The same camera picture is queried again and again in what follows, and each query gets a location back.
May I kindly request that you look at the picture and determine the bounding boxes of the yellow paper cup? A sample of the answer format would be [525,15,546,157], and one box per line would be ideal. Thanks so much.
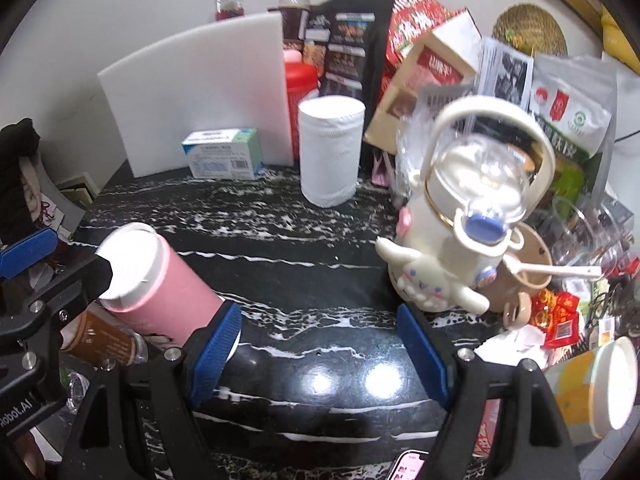
[542,336,639,447]

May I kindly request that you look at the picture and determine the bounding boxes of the white spoon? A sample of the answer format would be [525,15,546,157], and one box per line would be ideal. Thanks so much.
[502,255,604,282]

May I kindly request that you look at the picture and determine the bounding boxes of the cream cartoon water bottle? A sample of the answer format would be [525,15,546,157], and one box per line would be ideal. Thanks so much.
[375,96,557,317]

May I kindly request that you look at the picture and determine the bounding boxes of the pink small packet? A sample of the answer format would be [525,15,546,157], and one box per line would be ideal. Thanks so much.
[370,150,397,187]

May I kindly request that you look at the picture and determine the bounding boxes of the brown drink bottle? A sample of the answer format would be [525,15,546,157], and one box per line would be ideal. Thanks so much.
[59,307,149,367]

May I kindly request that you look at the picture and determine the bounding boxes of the brown mug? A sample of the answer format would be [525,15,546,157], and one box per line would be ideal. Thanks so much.
[487,222,554,332]

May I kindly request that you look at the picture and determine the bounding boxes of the red snack packet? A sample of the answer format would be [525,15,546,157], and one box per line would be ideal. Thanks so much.
[530,289,582,351]

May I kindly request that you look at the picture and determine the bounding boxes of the glass jar dark contents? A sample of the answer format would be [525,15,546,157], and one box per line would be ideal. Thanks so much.
[276,0,312,42]

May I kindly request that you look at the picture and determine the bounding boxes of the brown cardboard carton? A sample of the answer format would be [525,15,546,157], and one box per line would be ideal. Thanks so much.
[363,10,484,150]

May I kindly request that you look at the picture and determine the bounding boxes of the small blue white box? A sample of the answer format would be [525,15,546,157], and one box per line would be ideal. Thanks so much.
[181,127,264,181]

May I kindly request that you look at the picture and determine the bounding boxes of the grey green food bag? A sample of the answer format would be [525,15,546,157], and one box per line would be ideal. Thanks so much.
[529,54,619,203]

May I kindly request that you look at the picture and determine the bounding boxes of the smartphone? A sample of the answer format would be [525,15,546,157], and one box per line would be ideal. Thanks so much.
[387,450,432,480]

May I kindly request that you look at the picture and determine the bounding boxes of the dark cloth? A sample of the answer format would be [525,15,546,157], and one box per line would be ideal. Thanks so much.
[0,118,45,248]

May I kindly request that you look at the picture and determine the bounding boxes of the glass jar red contents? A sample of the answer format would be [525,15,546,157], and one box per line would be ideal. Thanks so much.
[215,0,246,22]

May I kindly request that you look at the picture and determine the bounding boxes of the black snack bag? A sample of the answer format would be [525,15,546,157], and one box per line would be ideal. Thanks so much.
[304,0,397,135]

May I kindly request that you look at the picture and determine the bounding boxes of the small clear jar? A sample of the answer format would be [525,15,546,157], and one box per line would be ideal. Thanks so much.
[60,370,94,414]

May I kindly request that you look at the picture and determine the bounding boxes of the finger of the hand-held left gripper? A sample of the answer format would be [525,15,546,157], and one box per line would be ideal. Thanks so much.
[0,227,59,282]
[22,255,114,361]

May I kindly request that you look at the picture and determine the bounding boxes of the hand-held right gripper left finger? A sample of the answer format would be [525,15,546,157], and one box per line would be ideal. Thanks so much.
[60,302,243,480]

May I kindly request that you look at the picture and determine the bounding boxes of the person's left hand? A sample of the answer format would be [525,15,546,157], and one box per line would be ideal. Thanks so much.
[15,432,47,479]

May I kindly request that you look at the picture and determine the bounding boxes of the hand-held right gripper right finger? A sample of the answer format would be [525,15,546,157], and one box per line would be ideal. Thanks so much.
[396,304,583,480]

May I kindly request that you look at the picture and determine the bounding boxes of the pink cup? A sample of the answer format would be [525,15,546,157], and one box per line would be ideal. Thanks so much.
[95,222,242,358]

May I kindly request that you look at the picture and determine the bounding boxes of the red printed box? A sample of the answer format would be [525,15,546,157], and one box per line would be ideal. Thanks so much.
[382,0,467,111]

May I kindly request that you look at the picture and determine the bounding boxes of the black white leaflet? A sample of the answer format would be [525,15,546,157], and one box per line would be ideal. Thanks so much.
[477,37,535,112]

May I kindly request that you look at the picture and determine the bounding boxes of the clear plastic cup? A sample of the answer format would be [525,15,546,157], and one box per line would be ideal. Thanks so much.
[549,195,632,267]

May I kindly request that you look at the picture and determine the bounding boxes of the white paper towel roll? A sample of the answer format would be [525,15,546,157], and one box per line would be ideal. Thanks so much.
[298,96,365,209]

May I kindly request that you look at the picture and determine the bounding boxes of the woven round trivet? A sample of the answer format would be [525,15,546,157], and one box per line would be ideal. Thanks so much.
[492,3,569,57]

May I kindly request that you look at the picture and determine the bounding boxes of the white cutting board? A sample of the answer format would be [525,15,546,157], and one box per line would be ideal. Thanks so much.
[97,12,295,179]

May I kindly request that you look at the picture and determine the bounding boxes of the red shaker bottle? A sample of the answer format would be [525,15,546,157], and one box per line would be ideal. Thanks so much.
[283,50,321,162]

